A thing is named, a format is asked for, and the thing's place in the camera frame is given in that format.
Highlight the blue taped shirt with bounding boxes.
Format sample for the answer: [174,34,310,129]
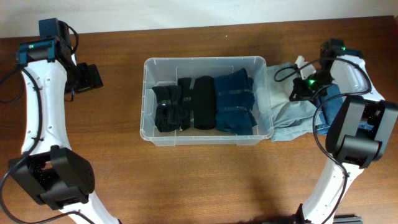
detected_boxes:
[214,68,257,136]

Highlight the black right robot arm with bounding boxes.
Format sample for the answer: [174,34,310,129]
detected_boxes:
[289,39,397,223]

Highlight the light blue jeans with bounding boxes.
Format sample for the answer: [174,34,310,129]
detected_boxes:
[253,62,316,142]

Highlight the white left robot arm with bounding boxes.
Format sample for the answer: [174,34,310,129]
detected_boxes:
[8,35,120,223]

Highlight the small black taped garment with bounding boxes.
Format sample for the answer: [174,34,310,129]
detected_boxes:
[152,85,187,133]

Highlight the dark blue jeans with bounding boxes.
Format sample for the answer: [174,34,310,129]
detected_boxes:
[312,82,376,136]

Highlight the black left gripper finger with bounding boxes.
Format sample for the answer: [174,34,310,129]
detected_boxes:
[74,62,93,93]
[88,64,103,89]

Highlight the clear plastic storage bin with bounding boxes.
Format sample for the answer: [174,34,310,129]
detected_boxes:
[140,56,274,147]

